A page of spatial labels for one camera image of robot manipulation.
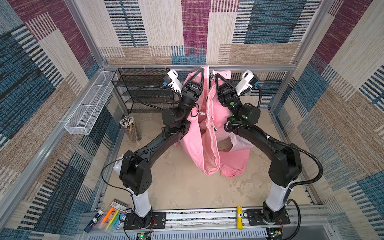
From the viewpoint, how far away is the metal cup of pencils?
91 centimetres

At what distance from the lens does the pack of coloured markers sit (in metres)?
0.73

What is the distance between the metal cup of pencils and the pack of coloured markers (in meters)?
0.38

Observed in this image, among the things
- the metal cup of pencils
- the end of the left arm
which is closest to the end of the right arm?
the end of the left arm

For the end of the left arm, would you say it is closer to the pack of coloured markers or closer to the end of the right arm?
the end of the right arm

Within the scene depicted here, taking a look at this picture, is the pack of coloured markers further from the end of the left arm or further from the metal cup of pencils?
the end of the left arm

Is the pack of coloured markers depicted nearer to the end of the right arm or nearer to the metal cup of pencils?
the metal cup of pencils

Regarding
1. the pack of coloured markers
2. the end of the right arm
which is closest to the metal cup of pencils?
the pack of coloured markers

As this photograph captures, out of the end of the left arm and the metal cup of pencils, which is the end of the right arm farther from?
the metal cup of pencils
